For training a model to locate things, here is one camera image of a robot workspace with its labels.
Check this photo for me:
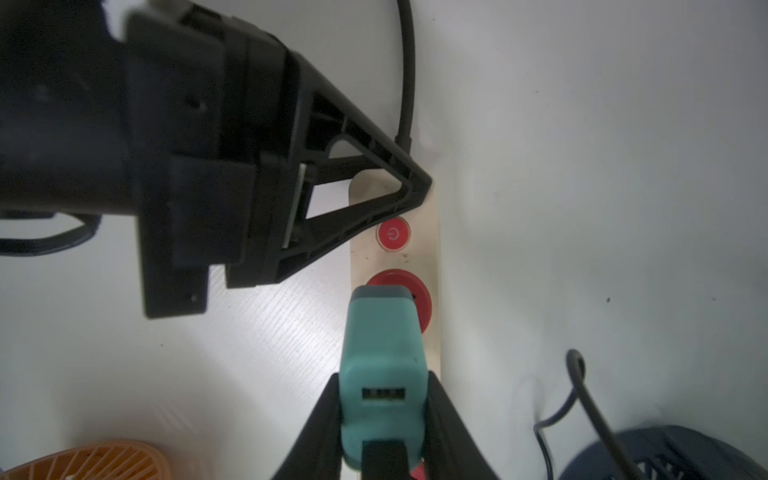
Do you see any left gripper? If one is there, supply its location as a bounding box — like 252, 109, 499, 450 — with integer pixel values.
1, 1, 300, 318

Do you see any dark blue desk fan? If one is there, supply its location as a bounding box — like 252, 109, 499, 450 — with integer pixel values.
561, 425, 767, 479

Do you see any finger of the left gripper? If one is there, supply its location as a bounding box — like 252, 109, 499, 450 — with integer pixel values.
287, 52, 432, 221
225, 179, 432, 288

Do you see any teal USB charger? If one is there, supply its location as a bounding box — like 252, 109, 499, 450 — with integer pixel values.
339, 285, 429, 471

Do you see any beige red power strip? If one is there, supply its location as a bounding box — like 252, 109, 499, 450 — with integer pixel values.
347, 167, 442, 480

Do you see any orange desk fan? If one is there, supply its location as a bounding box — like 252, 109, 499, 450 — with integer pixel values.
1, 440, 172, 480

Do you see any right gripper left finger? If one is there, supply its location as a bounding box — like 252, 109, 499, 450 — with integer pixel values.
272, 373, 343, 480

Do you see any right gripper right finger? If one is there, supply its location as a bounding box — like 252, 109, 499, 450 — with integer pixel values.
423, 371, 498, 480

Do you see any power strip black cord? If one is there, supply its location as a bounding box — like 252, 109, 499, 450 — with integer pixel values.
394, 0, 417, 154

